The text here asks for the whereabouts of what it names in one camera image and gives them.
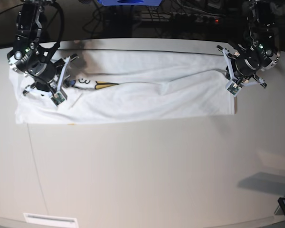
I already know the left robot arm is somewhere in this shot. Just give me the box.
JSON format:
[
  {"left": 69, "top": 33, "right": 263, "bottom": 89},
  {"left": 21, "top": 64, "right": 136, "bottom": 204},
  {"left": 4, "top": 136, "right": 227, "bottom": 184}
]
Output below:
[{"left": 236, "top": 0, "right": 280, "bottom": 76}]

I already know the power strip with red light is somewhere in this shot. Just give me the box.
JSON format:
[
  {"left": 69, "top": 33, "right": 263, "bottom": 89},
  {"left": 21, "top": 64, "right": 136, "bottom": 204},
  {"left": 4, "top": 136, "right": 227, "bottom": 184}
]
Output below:
[{"left": 134, "top": 11, "right": 223, "bottom": 25}]

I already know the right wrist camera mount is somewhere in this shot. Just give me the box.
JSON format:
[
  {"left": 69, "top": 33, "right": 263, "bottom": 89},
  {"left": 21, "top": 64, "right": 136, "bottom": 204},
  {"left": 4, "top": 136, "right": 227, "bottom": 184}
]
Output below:
[{"left": 23, "top": 54, "right": 79, "bottom": 106}]

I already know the white paper label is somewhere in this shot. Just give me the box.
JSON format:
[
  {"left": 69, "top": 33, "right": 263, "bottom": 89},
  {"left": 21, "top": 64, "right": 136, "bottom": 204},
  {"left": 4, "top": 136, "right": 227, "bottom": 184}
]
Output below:
[{"left": 23, "top": 213, "right": 79, "bottom": 228}]

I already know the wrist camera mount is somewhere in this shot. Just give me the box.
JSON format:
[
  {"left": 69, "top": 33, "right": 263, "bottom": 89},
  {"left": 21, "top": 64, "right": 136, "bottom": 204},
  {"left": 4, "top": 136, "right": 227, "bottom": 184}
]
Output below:
[
  {"left": 217, "top": 45, "right": 267, "bottom": 97},
  {"left": 23, "top": 54, "right": 79, "bottom": 106}
]

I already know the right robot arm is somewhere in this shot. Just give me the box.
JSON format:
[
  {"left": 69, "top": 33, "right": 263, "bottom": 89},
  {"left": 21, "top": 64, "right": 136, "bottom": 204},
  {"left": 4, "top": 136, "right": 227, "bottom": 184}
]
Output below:
[{"left": 7, "top": 0, "right": 65, "bottom": 92}]

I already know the white printed T-shirt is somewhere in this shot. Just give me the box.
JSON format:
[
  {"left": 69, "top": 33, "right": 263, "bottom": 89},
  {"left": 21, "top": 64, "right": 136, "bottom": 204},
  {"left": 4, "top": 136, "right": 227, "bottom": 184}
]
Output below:
[{"left": 9, "top": 50, "right": 235, "bottom": 124}]

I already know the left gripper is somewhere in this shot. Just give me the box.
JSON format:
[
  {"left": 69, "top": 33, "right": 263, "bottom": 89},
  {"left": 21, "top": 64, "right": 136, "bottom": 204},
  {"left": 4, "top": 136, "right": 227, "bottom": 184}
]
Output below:
[{"left": 235, "top": 51, "right": 280, "bottom": 76}]

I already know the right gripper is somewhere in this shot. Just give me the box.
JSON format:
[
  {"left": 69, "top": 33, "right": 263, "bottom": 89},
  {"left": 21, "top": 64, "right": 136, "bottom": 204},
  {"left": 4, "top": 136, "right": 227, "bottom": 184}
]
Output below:
[{"left": 8, "top": 53, "right": 64, "bottom": 89}]

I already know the blue robot base block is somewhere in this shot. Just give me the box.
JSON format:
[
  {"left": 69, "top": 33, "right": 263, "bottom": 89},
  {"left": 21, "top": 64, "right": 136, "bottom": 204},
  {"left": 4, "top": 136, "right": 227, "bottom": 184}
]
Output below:
[{"left": 98, "top": 0, "right": 162, "bottom": 6}]

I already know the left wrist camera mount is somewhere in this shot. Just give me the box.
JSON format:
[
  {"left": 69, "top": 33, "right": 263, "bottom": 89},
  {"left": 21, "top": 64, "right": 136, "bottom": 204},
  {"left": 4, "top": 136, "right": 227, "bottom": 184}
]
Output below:
[{"left": 217, "top": 45, "right": 267, "bottom": 97}]

